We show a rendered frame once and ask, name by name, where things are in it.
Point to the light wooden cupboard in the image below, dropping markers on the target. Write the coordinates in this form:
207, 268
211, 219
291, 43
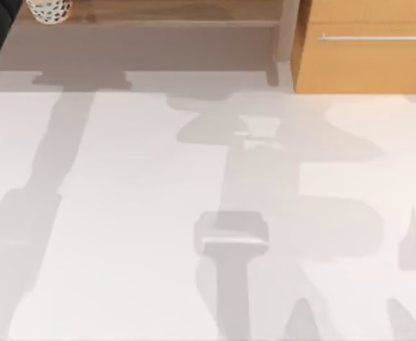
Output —
364, 67

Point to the light wooden drawer front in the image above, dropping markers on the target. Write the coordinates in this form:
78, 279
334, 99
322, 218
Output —
371, 53

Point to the brown open wooden shelf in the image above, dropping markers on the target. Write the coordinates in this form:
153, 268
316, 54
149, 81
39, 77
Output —
147, 42

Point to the white lattice basket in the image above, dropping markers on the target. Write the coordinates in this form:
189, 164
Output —
49, 9

